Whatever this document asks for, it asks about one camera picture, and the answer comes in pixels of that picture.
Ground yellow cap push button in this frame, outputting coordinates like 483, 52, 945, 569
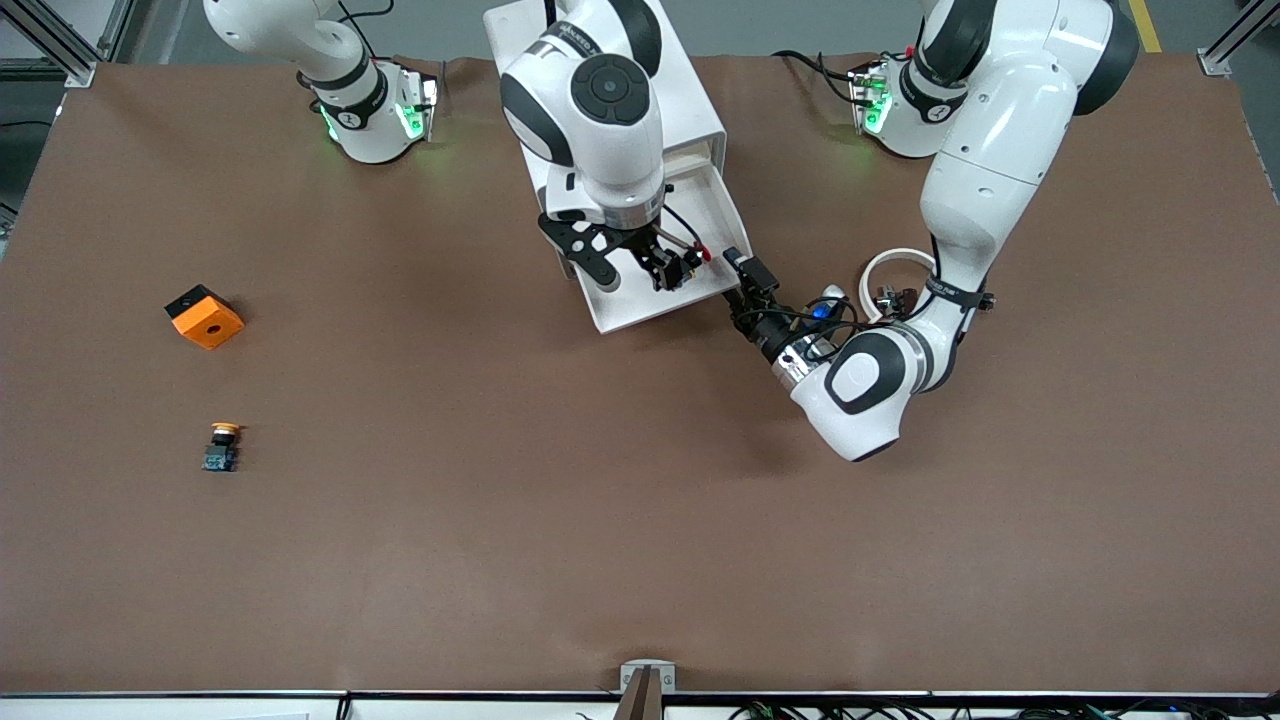
201, 422, 246, 474

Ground metal table edge bracket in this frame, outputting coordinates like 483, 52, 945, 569
619, 660, 677, 720

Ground orange black button enclosure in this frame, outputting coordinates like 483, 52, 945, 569
164, 284, 246, 351

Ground black base cable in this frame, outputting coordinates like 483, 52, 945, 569
772, 48, 863, 106

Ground aluminium frame profile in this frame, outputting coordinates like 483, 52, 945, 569
1198, 0, 1280, 78
15, 0, 101, 89

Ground white cable guide ring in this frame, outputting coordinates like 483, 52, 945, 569
860, 247, 939, 323

